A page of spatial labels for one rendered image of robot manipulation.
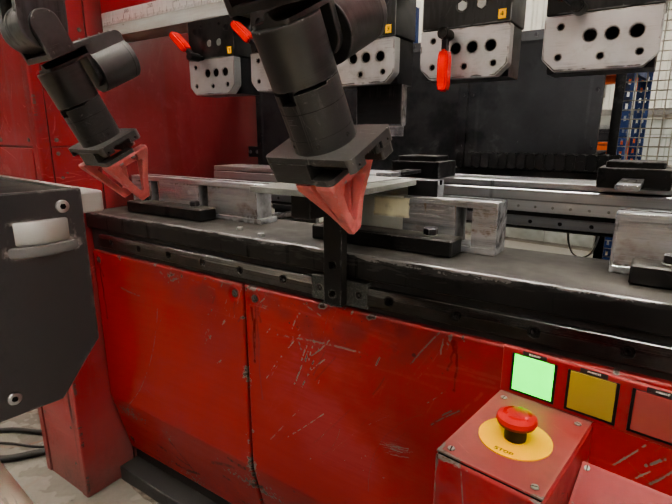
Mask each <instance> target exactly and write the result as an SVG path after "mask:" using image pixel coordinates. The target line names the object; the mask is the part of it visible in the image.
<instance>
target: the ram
mask: <svg viewBox="0 0 672 504"><path fill-rule="evenodd" d="M152 1H156V0H100V7H101V13H106V12H110V11H114V10H118V9H123V8H127V7H131V6H135V5H139V4H143V3H148V2H152ZM224 15H229V14H228V12H227V9H226V6H225V4H224V1H219V2H214V3H209V4H205V5H200V6H195V7H191V8H186V9H181V10H177V11H172V12H167V13H163V14H158V15H153V16H149V17H144V18H139V19H135V20H130V21H125V22H121V23H116V24H111V25H107V26H102V27H103V32H106V31H107V30H109V31H110V30H117V31H119V32H120V33H121V35H122V37H123V39H124V40H125V41H126V42H129V43H130V42H136V41H142V40H148V39H154V38H159V37H165V36H169V34H170V33H171V31H172V32H177V33H179V34H182V33H188V22H193V21H198V20H203V19H208V18H214V17H219V16H224Z"/></svg>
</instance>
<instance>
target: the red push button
mask: <svg viewBox="0 0 672 504"><path fill-rule="evenodd" d="M496 418H497V420H498V422H499V424H500V425H501V426H502V427H503V428H504V438H505V439H506V440H507V441H509V442H511V443H514V444H523V443H525V442H526V439H527V433H530V432H532V431H534V430H535V428H536V427H537V426H538V421H537V417H536V416H535V414H534V413H532V412H531V411H529V410H527V409H525V408H523V407H520V406H504V407H501V408H500V409H499V410H498V412H497V414H496Z"/></svg>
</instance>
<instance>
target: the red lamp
mask: <svg viewBox="0 0 672 504"><path fill-rule="evenodd" d="M630 429H631V430H634V431H637V432H640V433H643V434H646V435H649V436H652V437H655V438H657V439H660V440H663V441H666V442H669V443H672V400H671V399H667V398H664V397H660V396H657V395H654V394H650V393H647V392H643V391H640V390H636V393H635V399H634V405H633V411H632V417H631V423H630Z"/></svg>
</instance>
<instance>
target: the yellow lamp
mask: <svg viewBox="0 0 672 504"><path fill-rule="evenodd" d="M616 389H617V384H616V383H613V382H610V381H606V380H603V379H600V378H596V377H593V376H589V375H586V374H583V373H579V372H576V371H572V370H571V374H570V382H569V389H568V397H567V405H566V407H567V408H570V409H573V410H576V411H579V412H582V413H585V414H588V415H591V416H594V417H597V418H599V419H602V420H605V421H608V422H611V421H612V415H613V408H614V402H615V395H616Z"/></svg>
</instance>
